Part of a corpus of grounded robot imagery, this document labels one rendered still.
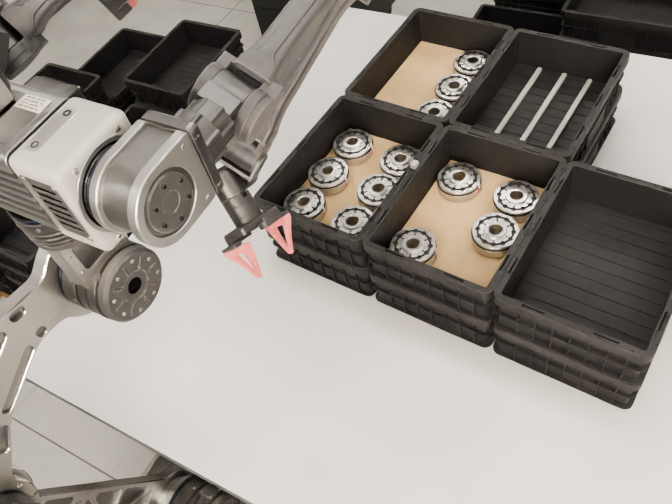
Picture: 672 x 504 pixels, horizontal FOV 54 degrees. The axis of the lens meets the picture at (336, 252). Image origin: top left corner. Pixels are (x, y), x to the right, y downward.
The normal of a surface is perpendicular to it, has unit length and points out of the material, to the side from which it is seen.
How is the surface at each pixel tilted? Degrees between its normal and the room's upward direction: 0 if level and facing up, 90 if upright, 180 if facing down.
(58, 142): 0
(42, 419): 0
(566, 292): 0
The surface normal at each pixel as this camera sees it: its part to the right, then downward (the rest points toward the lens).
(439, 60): -0.17, -0.60
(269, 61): 0.17, -0.26
